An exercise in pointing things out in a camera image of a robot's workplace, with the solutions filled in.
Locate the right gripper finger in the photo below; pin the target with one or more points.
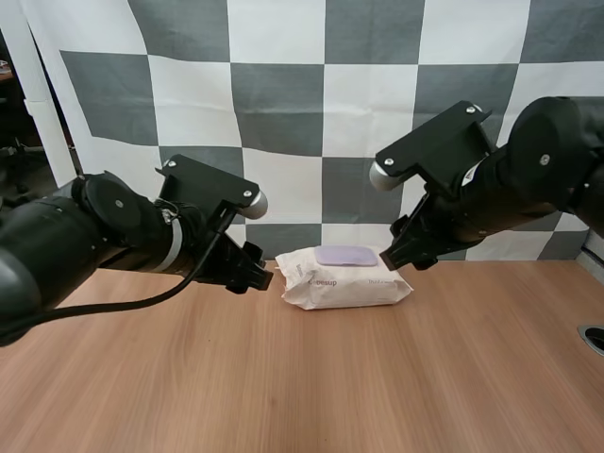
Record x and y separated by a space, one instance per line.
398 252
424 264

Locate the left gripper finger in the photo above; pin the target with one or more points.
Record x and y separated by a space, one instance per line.
254 254
257 280

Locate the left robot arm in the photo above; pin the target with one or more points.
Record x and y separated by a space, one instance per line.
71 236

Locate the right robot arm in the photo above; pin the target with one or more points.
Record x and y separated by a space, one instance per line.
542 160

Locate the white wet wipes pack lilac lid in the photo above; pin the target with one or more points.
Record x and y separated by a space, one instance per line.
344 283

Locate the checked cloth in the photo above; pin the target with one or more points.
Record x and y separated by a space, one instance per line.
302 94

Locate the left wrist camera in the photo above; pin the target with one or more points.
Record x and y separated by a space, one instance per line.
207 181

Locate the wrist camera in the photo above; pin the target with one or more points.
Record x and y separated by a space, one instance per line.
207 181
434 146

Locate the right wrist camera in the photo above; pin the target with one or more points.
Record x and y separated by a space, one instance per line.
434 146

